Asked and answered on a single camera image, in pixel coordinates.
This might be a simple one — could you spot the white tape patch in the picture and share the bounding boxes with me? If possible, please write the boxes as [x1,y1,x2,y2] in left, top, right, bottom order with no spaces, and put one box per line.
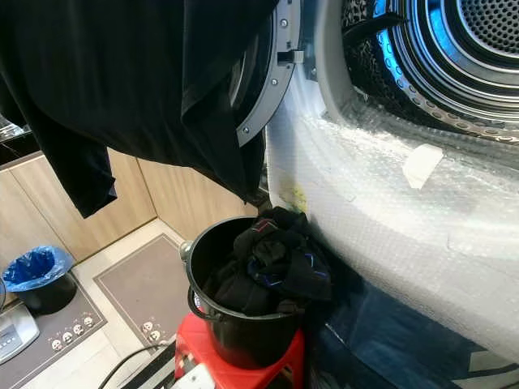
[402,143,445,190]

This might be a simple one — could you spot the light wood cabinet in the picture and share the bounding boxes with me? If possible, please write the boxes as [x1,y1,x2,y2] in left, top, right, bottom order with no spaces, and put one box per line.
[0,151,270,270]

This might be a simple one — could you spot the grey floor mat with owls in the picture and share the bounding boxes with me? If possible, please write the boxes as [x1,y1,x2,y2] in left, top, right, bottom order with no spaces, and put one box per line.
[0,280,107,389]
[92,234,189,347]

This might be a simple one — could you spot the black plastic bucket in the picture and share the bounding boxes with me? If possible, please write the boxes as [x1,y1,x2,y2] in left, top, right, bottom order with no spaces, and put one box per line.
[185,216,325,370]

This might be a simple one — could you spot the white bathroom scale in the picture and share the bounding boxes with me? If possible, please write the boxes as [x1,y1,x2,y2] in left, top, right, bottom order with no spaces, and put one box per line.
[0,303,42,365]

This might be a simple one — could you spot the grey round washer door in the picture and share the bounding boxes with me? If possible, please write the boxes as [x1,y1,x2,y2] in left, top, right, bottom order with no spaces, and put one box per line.
[230,0,304,149]

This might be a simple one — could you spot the black white striped rug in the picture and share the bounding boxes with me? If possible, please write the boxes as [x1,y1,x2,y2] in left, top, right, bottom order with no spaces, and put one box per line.
[128,342,181,389]

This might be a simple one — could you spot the black garment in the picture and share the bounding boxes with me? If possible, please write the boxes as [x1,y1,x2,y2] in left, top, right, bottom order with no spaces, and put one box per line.
[0,0,281,219]

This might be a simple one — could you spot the dark blue floor towel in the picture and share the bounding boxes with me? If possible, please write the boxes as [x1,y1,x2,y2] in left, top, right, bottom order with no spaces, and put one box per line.
[298,266,519,389]

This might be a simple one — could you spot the black clothes pile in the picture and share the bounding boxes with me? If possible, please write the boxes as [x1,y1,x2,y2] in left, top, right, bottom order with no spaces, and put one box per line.
[205,206,334,318]

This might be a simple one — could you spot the white plastic object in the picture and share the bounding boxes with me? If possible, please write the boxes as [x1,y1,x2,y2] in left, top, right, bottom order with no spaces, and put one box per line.
[193,363,238,389]

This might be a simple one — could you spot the white bubble-wrapped washing machine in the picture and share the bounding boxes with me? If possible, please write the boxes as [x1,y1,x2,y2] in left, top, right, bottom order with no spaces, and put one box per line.
[263,0,519,367]

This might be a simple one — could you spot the steel washer drum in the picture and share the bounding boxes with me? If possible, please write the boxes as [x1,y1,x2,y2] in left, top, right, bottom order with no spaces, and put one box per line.
[341,0,519,143]

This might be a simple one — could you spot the black floor cable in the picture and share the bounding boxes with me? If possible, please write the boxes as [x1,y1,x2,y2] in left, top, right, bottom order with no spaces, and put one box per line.
[96,343,173,389]

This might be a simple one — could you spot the leopard print cloth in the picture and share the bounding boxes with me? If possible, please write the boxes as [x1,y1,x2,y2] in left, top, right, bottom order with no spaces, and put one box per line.
[341,0,394,110]

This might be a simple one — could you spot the black bin with blue bag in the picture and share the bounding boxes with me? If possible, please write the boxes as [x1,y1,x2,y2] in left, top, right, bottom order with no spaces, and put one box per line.
[1,245,79,316]

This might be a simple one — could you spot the red plastic stool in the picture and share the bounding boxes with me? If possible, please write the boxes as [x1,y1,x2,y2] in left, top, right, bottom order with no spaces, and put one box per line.
[174,311,306,389]

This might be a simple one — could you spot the yellow washer sticker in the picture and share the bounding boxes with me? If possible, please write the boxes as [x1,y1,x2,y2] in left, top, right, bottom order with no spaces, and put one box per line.
[280,182,310,214]

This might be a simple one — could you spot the small silver metal object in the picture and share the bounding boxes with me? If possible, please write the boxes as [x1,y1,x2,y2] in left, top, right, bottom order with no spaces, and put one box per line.
[179,239,196,263]

